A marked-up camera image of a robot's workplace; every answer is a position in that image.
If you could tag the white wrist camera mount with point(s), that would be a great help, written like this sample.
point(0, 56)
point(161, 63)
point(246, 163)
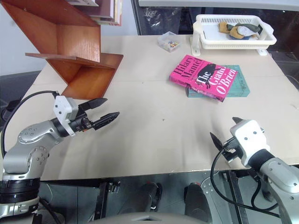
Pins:
point(61, 107)
point(250, 140)

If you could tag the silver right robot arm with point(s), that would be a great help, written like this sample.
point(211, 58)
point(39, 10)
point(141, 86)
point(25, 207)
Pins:
point(280, 177)

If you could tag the pink paperback book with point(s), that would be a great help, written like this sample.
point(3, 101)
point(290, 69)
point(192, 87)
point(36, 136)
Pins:
point(201, 74)

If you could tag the dark green cloth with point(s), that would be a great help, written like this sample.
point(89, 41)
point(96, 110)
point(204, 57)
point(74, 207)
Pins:
point(250, 26)

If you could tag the brown wooden bookshelf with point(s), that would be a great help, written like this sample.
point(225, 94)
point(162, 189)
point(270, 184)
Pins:
point(77, 39)

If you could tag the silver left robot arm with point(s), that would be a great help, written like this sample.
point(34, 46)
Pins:
point(30, 135)

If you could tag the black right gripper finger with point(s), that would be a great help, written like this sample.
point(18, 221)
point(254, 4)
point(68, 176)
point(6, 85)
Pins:
point(217, 143)
point(237, 120)

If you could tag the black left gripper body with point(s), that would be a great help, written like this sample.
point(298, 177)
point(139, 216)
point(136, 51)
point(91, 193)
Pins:
point(81, 124)

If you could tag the dark rounded shape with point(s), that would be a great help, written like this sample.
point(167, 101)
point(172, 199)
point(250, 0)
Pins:
point(196, 198)

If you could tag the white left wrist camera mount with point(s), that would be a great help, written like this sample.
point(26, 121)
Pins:
point(61, 107)

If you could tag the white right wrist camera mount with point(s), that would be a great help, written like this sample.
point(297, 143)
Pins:
point(250, 140)

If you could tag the clear small plastic box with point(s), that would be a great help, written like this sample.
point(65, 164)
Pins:
point(166, 38)

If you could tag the small colourful pins pile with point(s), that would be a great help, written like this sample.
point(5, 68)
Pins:
point(172, 44)

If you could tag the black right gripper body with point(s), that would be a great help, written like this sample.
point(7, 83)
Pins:
point(231, 151)

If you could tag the grey rounded robot body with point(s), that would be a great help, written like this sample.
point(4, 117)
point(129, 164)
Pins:
point(149, 218)

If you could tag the mustard yellow cloth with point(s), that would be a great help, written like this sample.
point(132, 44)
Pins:
point(224, 27)

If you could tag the white background table edge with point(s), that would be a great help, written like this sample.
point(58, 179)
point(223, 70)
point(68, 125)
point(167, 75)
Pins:
point(210, 3)

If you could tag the white and blue cloth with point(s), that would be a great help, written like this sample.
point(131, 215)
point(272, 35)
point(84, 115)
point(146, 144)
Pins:
point(246, 31)

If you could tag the teal paperback book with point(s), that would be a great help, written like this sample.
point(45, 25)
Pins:
point(240, 86)

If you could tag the white plastic basket rack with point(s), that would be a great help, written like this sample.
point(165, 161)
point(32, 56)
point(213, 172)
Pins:
point(233, 44)

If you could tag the black table frame bracket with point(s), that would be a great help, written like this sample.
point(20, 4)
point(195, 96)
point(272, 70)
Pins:
point(105, 198)

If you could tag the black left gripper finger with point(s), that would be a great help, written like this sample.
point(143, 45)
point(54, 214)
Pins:
point(93, 103)
point(106, 119)

